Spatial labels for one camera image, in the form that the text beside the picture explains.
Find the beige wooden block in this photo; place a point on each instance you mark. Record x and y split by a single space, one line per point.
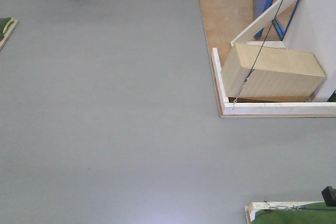
273 74

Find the plywood platform base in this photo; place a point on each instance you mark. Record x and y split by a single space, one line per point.
222 19

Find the white diagonal brace beam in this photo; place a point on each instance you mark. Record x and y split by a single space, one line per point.
262 21

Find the green sandbag far left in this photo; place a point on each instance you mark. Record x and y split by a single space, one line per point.
4 24

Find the green sandbag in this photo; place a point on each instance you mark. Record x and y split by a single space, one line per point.
309 213
4 24

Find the black object right edge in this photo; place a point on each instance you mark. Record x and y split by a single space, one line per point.
328 195

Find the green sandbag lower right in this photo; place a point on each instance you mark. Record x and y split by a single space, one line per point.
309 213

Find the white wooden base frame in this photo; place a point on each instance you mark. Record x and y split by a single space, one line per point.
229 109

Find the white frame lower right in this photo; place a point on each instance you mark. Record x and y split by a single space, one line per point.
253 207

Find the white wall panel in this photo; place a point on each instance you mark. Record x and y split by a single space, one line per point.
313 29

